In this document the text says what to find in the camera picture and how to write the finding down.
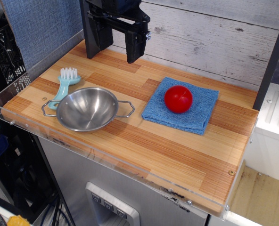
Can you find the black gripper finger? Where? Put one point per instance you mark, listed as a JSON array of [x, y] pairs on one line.
[[104, 35], [135, 46]]

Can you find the silver toy appliance cabinet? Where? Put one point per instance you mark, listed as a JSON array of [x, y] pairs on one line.
[[72, 172]]

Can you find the white toy sink counter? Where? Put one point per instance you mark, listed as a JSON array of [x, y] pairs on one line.
[[262, 151]]

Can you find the red ball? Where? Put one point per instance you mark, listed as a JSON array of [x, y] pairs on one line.
[[178, 99]]

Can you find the yellow object bottom left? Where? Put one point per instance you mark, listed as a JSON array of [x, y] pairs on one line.
[[17, 221]]

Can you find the black plastic crate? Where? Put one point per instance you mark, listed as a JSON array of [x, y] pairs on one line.
[[11, 62]]

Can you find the dark grey left post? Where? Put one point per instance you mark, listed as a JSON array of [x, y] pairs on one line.
[[91, 46]]

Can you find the stainless steel strainer bowl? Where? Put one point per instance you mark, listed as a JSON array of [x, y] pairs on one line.
[[87, 109]]

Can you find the clear acrylic table guard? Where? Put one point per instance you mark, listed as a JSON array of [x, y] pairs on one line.
[[201, 169]]

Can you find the dark grey post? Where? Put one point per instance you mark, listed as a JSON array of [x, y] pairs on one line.
[[91, 46], [268, 75]]

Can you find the light blue scrub brush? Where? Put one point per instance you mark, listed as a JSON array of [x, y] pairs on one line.
[[67, 77]]

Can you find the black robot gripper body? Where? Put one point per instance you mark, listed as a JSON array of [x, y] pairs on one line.
[[122, 15]]

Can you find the folded blue cloth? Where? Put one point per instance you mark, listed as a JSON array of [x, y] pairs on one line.
[[194, 120]]

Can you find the dark grey right post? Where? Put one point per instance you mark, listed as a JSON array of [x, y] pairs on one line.
[[268, 75]]

